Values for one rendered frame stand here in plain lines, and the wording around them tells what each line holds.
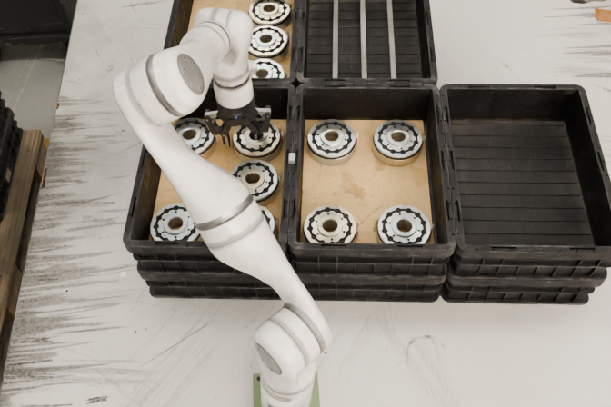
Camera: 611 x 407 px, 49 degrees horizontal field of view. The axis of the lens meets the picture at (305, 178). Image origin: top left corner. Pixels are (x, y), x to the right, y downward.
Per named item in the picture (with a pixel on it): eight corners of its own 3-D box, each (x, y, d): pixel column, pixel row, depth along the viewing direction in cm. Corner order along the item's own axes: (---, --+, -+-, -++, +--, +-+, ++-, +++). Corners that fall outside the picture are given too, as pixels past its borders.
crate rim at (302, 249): (455, 257, 121) (457, 251, 119) (287, 255, 122) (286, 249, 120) (437, 91, 144) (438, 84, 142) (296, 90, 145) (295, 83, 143)
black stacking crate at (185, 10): (297, 118, 153) (295, 84, 144) (167, 118, 154) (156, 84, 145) (303, 1, 176) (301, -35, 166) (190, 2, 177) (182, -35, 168)
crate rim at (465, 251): (626, 260, 120) (631, 253, 118) (455, 257, 121) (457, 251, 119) (580, 92, 143) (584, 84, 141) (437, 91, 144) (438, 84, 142)
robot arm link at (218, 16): (199, 2, 121) (174, 21, 109) (247, 6, 120) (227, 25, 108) (200, 40, 124) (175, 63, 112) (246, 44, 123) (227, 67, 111)
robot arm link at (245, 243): (265, 194, 95) (213, 233, 91) (348, 344, 103) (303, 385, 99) (237, 193, 103) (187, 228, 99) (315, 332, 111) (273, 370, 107)
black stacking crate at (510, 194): (606, 283, 128) (628, 254, 118) (448, 281, 129) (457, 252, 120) (566, 122, 150) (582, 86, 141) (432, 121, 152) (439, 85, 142)
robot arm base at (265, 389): (311, 427, 123) (316, 395, 110) (260, 428, 123) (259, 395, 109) (309, 377, 129) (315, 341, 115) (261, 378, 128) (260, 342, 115)
